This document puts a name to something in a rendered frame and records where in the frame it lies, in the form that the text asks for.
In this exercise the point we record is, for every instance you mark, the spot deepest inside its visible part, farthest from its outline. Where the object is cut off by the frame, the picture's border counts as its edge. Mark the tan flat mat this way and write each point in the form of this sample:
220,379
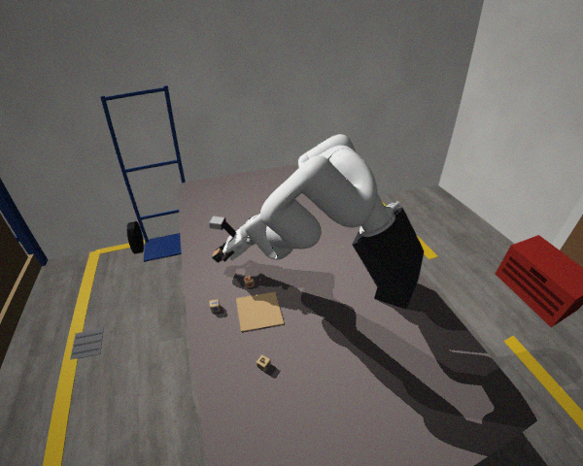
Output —
259,311

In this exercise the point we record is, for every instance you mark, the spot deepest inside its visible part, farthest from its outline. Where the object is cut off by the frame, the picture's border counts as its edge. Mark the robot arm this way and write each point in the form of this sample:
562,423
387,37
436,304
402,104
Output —
348,200

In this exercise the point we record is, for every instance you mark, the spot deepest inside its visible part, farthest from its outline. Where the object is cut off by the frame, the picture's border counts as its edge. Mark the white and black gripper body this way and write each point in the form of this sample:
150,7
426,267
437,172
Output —
235,245

